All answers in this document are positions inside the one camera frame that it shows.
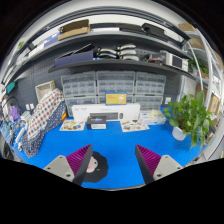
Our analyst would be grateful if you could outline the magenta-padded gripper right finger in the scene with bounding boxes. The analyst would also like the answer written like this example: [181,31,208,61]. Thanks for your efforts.
[134,143,184,185]

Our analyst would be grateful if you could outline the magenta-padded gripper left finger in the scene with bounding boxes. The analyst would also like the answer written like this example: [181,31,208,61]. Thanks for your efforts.
[43,143,94,187]

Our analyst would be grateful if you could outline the black cartoon mouse pad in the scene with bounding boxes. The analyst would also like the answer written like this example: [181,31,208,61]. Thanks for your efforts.
[80,150,110,184]

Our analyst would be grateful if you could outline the navy polka dot cloth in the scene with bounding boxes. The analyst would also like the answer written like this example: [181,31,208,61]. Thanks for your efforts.
[21,101,68,159]

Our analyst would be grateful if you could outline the pale yellow gloves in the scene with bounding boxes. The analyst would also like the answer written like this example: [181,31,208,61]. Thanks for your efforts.
[146,108,163,118]

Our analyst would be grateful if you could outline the green potted plant white pot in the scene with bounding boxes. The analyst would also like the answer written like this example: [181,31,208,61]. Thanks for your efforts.
[163,89,214,150]

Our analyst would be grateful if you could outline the red white checked cloth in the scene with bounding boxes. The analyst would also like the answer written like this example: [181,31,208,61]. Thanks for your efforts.
[27,88,65,141]

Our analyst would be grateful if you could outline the small black box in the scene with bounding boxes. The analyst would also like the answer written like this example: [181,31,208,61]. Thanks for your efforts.
[86,115,108,131]

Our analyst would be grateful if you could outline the long white keyboard box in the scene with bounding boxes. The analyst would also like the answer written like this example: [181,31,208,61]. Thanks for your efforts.
[71,102,142,124]

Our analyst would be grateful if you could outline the beige woven basket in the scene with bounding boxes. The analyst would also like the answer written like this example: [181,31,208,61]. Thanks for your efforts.
[34,80,57,103]

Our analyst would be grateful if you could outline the yellow and blue box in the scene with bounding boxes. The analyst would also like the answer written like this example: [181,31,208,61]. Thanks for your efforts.
[105,91,128,106]

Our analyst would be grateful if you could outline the white metal shelf rack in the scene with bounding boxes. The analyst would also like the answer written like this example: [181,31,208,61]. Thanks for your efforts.
[178,22,224,134]

